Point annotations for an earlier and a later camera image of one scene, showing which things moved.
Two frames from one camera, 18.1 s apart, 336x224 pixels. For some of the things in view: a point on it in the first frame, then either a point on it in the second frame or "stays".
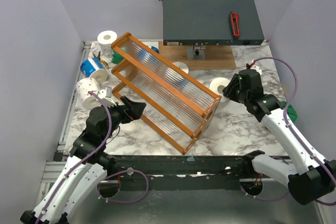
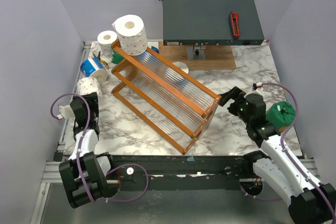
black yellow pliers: (101, 60) stays
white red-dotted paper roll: (217, 85) -> (131, 30)
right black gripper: (234, 87) -> (234, 100)
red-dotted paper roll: (88, 100) stays
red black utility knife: (234, 17) stays
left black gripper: (135, 112) -> (92, 100)
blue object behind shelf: (155, 49) stays
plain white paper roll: (105, 38) stays
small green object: (116, 57) stays
